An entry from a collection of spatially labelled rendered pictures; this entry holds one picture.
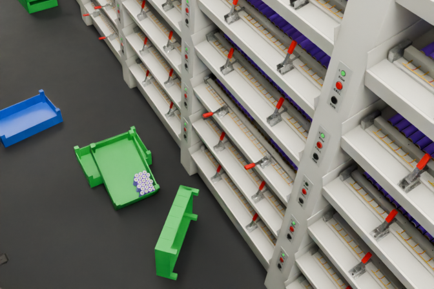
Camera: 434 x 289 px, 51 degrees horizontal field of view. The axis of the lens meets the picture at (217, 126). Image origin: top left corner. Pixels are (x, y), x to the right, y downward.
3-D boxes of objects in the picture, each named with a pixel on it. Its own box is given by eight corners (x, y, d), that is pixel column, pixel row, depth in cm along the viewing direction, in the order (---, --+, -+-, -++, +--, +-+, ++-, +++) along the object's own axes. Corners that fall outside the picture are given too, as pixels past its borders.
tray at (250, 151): (289, 209, 142) (286, 195, 134) (195, 95, 177) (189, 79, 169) (339, 175, 145) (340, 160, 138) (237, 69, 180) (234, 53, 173)
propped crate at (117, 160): (157, 193, 203) (160, 188, 196) (115, 211, 195) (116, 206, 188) (131, 135, 211) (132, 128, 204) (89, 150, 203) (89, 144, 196)
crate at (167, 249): (156, 275, 176) (175, 280, 175) (154, 248, 162) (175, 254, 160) (179, 213, 197) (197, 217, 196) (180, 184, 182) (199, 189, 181)
